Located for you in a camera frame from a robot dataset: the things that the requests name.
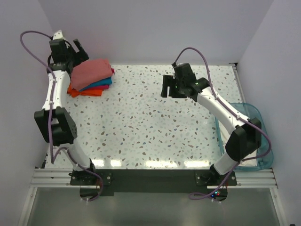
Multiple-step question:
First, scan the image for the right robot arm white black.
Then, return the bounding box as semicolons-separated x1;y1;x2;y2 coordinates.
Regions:
161;63;261;185

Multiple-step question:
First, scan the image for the orange folded t-shirt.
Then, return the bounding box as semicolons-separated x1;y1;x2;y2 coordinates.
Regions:
67;84;103;98

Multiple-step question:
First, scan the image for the aluminium rail frame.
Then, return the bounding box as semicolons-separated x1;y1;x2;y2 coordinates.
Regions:
30;169;278;188

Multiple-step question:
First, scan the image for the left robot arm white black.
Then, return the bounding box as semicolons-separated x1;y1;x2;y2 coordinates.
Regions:
34;38;97;185

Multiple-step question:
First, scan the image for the blue folded t-shirt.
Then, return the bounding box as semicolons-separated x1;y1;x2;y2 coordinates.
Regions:
80;77;112;92

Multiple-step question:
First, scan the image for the teal transparent plastic bin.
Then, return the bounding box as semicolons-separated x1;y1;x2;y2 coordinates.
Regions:
215;103;274;171

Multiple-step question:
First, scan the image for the white t-shirt in bin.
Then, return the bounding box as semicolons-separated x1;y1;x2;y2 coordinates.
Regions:
221;131;257;167

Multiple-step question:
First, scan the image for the magenta folded t-shirt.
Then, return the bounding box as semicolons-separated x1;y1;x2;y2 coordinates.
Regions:
70;68;116;92

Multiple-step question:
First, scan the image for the salmon pink t-shirt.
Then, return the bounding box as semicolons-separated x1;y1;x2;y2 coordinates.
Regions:
71;59;113;91

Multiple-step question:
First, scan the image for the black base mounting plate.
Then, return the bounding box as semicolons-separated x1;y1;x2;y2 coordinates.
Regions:
69;169;237;198

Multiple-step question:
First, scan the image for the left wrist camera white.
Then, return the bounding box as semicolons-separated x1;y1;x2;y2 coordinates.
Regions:
51;30;65;40

